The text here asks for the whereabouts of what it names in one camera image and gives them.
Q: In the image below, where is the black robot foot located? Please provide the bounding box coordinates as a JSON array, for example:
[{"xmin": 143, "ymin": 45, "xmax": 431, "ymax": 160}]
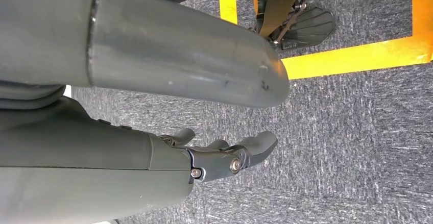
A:
[{"xmin": 242, "ymin": 0, "xmax": 337, "ymax": 52}]

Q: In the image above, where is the yellow floor tape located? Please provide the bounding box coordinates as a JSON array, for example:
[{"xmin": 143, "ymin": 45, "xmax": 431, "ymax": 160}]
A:
[{"xmin": 218, "ymin": 0, "xmax": 433, "ymax": 81}]

